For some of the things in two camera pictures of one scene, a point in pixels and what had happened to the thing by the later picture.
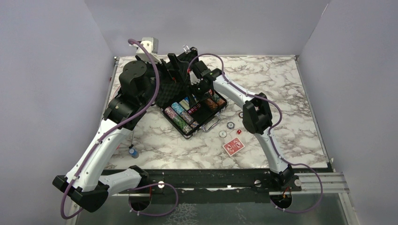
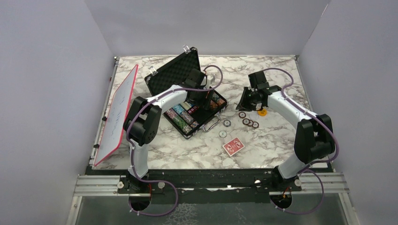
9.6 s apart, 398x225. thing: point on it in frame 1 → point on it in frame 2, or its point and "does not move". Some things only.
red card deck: x=233 y=146 does not move
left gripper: x=179 y=73 → x=204 y=101
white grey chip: x=222 y=134 does not move
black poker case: x=188 y=112 does not move
